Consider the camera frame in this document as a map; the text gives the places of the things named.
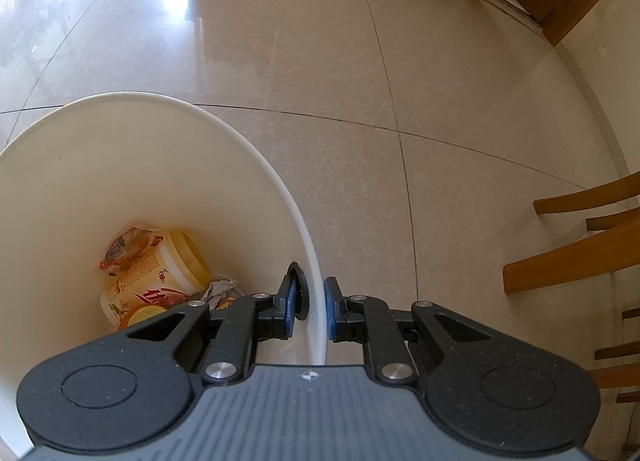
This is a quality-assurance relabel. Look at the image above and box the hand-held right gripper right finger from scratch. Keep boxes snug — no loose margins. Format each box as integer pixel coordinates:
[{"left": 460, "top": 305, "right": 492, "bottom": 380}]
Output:
[{"left": 323, "top": 276, "right": 494, "bottom": 385}]

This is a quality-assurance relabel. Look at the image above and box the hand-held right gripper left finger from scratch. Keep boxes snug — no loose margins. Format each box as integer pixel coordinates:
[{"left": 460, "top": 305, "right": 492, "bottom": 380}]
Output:
[{"left": 125, "top": 275, "right": 299, "bottom": 385}]

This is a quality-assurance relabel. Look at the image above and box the paper ball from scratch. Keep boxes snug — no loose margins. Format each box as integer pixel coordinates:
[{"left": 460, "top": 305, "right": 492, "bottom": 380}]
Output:
[{"left": 202, "top": 278, "right": 240, "bottom": 312}]

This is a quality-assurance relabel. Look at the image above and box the yellow instant noodle cup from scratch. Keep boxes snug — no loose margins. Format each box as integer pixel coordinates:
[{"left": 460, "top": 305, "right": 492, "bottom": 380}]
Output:
[{"left": 100, "top": 230, "right": 214, "bottom": 333}]

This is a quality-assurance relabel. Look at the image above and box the orange snack packet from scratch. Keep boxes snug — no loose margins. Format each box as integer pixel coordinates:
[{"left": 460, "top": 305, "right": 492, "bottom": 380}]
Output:
[{"left": 98, "top": 226, "right": 154, "bottom": 276}]

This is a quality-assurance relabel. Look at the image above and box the large white plastic bucket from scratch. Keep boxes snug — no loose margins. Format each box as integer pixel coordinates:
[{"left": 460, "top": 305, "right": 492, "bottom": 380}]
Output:
[{"left": 0, "top": 92, "right": 329, "bottom": 460}]

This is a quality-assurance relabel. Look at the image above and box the wooden chair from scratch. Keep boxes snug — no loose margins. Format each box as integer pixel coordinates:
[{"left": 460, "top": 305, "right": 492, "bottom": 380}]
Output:
[
  {"left": 503, "top": 217, "right": 640, "bottom": 460},
  {"left": 533, "top": 175, "right": 640, "bottom": 232}
]

